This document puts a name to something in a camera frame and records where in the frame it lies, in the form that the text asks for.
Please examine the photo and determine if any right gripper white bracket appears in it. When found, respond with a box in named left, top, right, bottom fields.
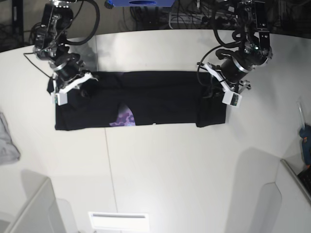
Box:
left=48, top=54, right=99, bottom=94

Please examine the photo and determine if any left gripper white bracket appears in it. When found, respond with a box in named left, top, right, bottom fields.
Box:
left=196, top=57, right=252, bottom=94

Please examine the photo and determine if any black T-shirt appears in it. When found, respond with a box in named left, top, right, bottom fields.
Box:
left=55, top=71, right=226, bottom=131

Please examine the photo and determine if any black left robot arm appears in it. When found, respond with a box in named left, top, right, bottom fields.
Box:
left=197, top=0, right=273, bottom=98

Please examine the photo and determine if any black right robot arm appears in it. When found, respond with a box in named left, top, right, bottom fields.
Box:
left=23, top=0, right=100, bottom=96

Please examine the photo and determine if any blue box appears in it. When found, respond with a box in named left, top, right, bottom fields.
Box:
left=107, top=0, right=175, bottom=7

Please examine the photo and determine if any blue glue gun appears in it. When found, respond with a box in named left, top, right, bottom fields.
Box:
left=297, top=101, right=311, bottom=168

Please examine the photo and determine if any grey cloth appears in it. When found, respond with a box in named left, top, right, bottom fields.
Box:
left=0, top=113, right=20, bottom=165

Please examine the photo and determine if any black keyboard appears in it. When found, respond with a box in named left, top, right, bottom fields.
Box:
left=298, top=167, right=311, bottom=194

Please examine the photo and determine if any white tray front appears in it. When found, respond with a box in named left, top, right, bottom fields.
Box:
left=88, top=212, right=150, bottom=232

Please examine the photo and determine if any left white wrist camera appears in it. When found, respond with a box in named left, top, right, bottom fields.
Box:
left=222, top=90, right=242, bottom=107

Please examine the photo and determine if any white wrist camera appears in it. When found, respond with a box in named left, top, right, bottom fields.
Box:
left=222, top=90, right=242, bottom=107
left=51, top=92, right=68, bottom=106

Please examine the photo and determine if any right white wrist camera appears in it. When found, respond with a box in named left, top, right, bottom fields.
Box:
left=51, top=92, right=68, bottom=106

